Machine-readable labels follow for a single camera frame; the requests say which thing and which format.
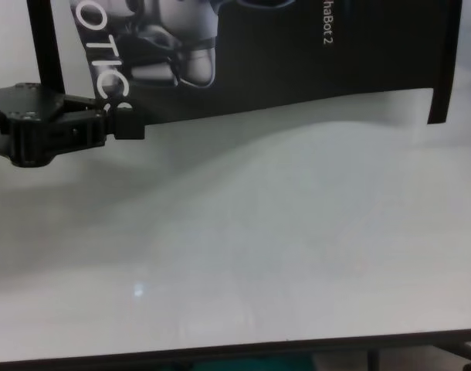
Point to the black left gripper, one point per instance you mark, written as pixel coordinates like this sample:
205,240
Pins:
27,127

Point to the black robot print poster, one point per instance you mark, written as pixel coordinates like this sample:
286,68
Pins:
278,58

